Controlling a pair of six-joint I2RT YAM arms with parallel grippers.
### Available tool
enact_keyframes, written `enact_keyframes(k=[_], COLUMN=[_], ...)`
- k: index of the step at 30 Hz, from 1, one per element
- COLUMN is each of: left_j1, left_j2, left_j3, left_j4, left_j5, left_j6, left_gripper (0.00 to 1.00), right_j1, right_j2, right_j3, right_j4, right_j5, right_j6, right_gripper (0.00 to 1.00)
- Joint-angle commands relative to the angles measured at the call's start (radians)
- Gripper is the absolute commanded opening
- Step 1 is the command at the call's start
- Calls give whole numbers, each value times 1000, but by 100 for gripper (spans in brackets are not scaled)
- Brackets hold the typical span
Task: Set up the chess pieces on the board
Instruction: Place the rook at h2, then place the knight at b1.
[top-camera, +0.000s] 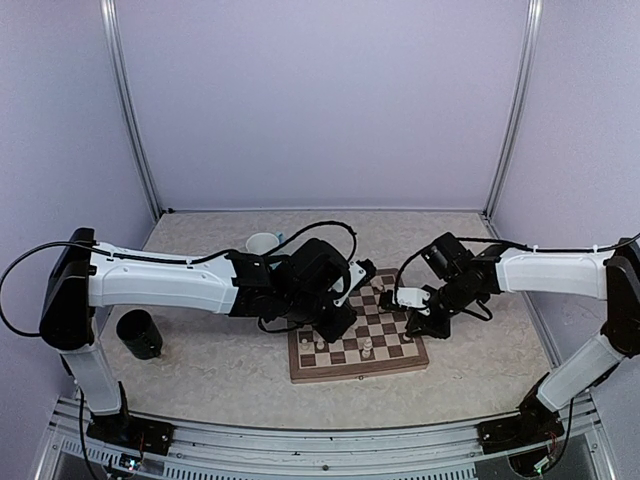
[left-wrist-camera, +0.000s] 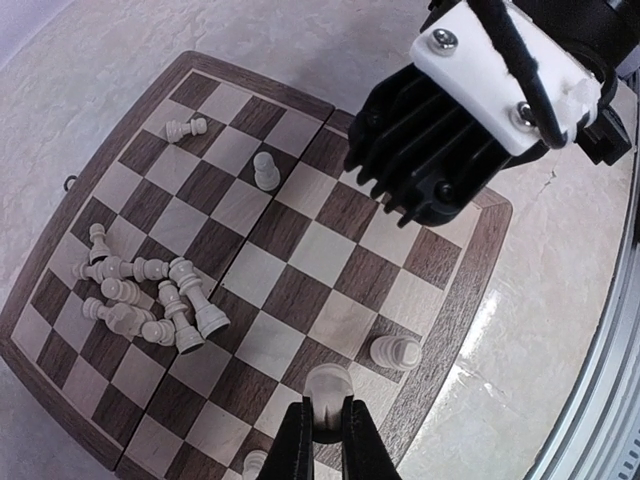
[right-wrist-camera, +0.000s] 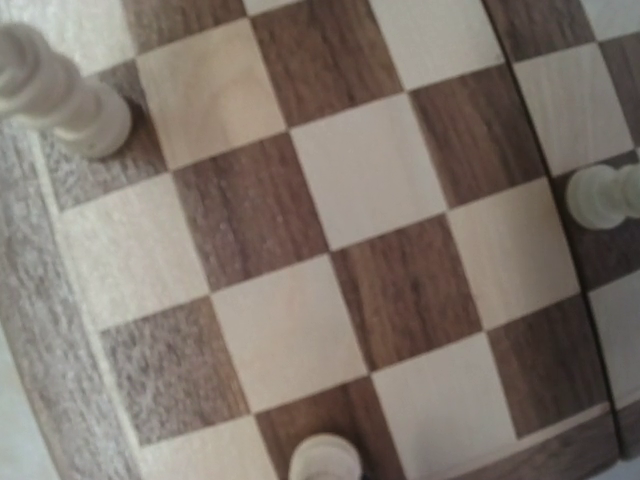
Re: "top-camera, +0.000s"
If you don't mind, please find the white chess king piece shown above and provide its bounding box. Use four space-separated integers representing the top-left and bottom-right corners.
360 338 373 361

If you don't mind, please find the wooden chess board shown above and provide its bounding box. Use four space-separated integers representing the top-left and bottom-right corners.
288 269 429 384

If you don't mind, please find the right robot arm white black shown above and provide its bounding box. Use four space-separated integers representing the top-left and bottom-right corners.
391 232 639 444

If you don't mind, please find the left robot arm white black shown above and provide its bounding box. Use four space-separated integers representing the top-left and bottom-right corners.
39 228 366 445

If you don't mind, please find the light blue mug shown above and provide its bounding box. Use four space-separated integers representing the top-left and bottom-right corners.
245 232 284 255

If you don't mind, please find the black ribbed cup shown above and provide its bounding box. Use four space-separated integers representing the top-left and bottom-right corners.
116 309 163 360

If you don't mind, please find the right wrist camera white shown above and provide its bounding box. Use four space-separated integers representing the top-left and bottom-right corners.
378 287 431 316

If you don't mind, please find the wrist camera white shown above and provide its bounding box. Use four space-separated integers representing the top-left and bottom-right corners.
378 287 431 316
330 259 377 306

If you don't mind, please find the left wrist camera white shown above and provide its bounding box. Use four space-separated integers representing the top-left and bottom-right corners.
330 259 377 306

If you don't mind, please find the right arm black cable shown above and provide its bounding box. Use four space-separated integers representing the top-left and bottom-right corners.
392 237 640 326

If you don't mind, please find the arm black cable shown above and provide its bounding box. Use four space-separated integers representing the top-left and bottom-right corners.
0 219 360 339
392 237 640 326

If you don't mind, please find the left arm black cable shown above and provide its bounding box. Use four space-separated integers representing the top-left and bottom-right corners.
0 219 360 339

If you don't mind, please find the aluminium front rail frame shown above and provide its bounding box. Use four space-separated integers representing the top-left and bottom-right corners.
27 395 622 479

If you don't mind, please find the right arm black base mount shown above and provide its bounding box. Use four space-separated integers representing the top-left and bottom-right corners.
476 415 565 455

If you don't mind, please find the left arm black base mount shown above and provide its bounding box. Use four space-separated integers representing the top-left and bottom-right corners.
87 415 175 456

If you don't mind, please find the right aluminium corner post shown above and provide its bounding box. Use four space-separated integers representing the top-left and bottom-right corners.
483 0 544 223

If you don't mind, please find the aluminium corner post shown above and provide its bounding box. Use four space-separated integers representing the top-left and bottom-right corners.
483 0 544 223
100 0 163 221

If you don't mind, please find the left aluminium corner post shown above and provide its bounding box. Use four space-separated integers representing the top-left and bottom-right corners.
100 0 163 221

